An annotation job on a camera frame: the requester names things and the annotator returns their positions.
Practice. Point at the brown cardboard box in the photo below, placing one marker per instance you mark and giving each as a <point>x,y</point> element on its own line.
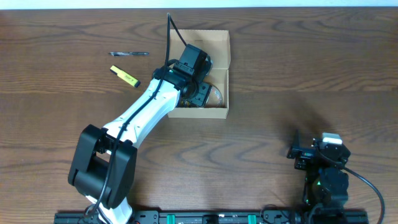
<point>217,45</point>

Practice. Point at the black ballpoint pen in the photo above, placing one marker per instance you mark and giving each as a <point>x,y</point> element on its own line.
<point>123,54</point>

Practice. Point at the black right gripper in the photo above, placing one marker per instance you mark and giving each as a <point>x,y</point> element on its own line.
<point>305,154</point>

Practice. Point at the yellow highlighter marker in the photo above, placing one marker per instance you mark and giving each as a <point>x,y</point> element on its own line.
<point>125,76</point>

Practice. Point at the clear tape roll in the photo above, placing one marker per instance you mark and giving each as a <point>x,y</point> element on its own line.
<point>217,96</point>

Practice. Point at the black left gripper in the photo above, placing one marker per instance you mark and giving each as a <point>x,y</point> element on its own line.
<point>204,94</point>

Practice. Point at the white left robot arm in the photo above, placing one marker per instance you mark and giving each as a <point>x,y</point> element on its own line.
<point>103,165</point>

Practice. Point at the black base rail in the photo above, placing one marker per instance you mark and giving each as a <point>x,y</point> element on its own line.
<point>268,215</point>

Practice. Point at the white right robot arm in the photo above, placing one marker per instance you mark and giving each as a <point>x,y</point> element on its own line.
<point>326,185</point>

